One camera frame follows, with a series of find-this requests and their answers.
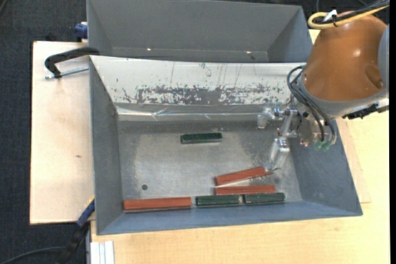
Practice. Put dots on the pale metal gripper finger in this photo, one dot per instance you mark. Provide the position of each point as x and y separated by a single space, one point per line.
266 114
280 151

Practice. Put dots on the red-brown flat block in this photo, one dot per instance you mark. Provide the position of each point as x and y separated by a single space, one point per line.
157 203
239 176
244 190

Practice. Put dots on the dark green flat block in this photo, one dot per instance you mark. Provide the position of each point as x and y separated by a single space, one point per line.
201 138
218 200
264 198

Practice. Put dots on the grey metal bin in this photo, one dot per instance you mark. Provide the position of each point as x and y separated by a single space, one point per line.
185 160

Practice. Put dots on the pale wood board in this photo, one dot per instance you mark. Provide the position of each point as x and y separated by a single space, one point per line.
60 133

